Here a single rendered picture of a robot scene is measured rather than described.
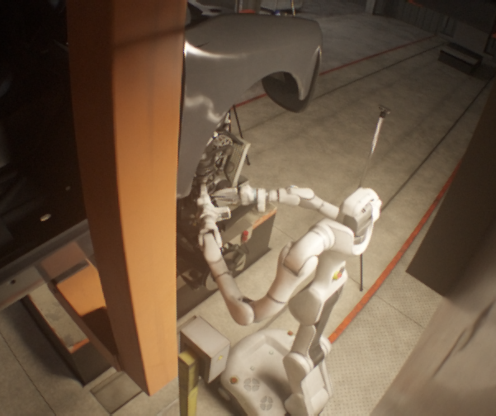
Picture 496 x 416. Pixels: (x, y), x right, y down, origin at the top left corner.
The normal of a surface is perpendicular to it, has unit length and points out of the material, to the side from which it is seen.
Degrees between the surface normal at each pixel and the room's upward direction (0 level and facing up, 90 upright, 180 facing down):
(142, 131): 90
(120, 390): 0
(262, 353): 0
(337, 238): 88
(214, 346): 0
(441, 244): 90
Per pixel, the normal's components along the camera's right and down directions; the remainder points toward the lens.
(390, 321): 0.11, -0.76
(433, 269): -0.68, 0.42
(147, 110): 0.73, 0.50
